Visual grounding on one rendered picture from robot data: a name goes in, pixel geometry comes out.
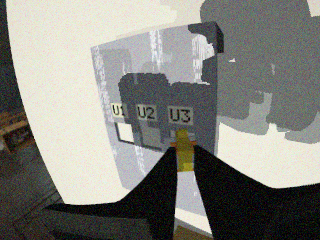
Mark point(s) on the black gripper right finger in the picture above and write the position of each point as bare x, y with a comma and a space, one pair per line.
241, 208

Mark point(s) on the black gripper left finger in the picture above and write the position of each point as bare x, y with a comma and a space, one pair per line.
146, 213

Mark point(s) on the grey metal rail plate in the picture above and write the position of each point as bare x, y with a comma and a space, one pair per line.
166, 80

